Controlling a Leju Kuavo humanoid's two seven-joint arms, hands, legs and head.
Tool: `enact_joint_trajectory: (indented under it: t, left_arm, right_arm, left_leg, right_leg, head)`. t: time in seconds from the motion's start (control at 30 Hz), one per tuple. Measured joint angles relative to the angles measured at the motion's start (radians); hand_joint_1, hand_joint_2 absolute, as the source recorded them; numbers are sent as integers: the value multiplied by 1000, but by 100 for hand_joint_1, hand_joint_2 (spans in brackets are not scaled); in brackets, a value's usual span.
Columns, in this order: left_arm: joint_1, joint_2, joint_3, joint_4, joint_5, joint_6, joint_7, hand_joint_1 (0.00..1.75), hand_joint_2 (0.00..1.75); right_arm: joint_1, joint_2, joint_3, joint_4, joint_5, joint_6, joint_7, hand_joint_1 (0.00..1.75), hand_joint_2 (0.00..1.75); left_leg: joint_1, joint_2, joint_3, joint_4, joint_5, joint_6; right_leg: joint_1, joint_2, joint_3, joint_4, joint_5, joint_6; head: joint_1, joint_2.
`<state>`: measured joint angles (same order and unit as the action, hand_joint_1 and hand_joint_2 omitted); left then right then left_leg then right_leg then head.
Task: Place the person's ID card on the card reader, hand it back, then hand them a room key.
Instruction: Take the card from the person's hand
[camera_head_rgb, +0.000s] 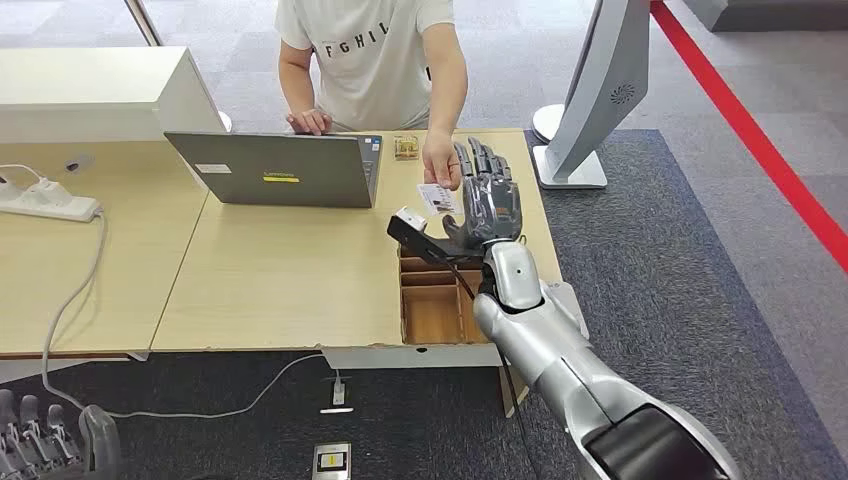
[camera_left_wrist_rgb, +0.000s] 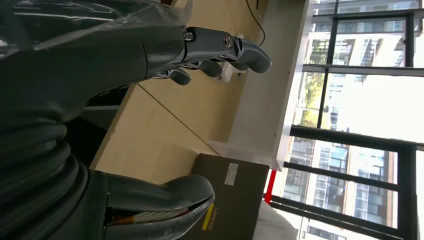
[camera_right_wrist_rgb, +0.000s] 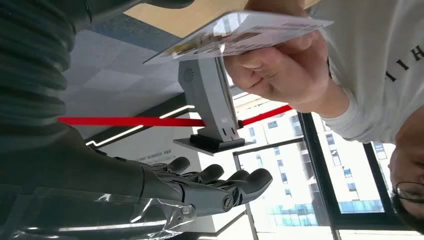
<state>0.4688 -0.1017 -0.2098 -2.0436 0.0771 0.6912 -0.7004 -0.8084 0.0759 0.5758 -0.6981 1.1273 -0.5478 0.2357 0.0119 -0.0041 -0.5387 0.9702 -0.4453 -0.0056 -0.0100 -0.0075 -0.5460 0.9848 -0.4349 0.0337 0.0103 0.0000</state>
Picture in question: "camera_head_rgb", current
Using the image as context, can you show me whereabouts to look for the person's left hand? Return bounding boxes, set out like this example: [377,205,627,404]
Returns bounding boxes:
[421,130,463,192]

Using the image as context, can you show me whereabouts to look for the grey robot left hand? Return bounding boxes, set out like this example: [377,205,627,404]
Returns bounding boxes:
[0,389,124,480]

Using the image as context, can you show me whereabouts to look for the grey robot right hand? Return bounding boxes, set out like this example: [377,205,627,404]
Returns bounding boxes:
[441,137,525,250]

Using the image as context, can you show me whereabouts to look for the person's right hand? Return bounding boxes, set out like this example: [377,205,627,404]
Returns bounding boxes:
[286,109,333,136]

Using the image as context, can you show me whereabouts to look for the white ID card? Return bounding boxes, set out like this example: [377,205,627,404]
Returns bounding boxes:
[417,183,463,217]

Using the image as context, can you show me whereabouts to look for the brown wooden organizer tray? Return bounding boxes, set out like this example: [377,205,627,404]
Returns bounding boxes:
[397,243,492,347]

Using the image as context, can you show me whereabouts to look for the person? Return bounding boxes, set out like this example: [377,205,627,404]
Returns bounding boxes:
[274,0,470,192]

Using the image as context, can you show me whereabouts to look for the grey laptop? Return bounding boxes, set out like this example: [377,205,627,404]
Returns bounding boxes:
[164,131,384,210]

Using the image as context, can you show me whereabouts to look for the large round white base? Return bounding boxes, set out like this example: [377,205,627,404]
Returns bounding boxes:
[531,103,566,144]

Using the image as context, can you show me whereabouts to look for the grey kiosk stand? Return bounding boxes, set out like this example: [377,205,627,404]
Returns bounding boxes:
[533,0,654,191]

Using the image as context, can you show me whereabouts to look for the white under-desk drawer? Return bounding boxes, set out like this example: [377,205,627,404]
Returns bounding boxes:
[321,344,505,371]

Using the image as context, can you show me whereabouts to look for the wooden desk leg panel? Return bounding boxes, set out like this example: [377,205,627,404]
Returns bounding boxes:
[498,367,531,419]

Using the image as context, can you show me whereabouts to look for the slanted metal pole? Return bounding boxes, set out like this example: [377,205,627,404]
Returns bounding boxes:
[124,0,164,48]

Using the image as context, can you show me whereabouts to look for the white floor plug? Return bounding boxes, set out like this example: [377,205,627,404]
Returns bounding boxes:
[319,370,355,416]

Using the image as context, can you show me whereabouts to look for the white power strip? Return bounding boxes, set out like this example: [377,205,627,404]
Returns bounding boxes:
[0,177,102,224]

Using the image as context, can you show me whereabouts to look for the silver floor socket box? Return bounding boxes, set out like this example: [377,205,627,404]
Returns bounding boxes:
[311,442,353,480]

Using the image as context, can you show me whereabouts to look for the grey platform base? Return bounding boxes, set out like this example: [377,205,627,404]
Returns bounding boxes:
[682,0,848,33]

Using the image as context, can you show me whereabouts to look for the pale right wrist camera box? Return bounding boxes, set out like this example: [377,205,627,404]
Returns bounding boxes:
[395,206,429,232]

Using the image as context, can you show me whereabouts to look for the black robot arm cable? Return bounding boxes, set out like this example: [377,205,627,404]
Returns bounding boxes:
[433,254,526,429]

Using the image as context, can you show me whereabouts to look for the grey power cable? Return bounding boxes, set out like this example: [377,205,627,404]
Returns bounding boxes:
[40,208,327,421]

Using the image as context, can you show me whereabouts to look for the white plug cable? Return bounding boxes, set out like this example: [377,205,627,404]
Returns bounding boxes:
[0,163,49,185]

